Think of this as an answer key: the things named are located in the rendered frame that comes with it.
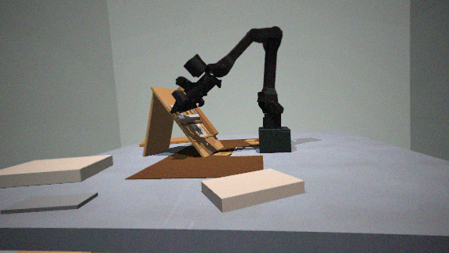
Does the tan cardboard-coloured slanted board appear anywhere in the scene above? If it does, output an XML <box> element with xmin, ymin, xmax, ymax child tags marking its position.
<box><xmin>143</xmin><ymin>86</ymin><xmax>224</xmax><ymax>157</ymax></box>

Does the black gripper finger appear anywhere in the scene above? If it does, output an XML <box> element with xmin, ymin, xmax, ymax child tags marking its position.
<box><xmin>179</xmin><ymin>102</ymin><xmax>198</xmax><ymax>113</ymax></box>
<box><xmin>170</xmin><ymin>101</ymin><xmax>187</xmax><ymax>114</ymax></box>

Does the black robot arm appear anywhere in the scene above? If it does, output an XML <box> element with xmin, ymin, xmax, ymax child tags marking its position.
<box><xmin>176</xmin><ymin>26</ymin><xmax>284</xmax><ymax>129</ymax></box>

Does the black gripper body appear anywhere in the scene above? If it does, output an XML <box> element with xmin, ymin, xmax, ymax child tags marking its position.
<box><xmin>172</xmin><ymin>81</ymin><xmax>208</xmax><ymax>107</ymax></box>

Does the grey paper ticket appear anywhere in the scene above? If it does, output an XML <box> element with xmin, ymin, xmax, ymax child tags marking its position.
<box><xmin>192</xmin><ymin>123</ymin><xmax>208</xmax><ymax>138</ymax></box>

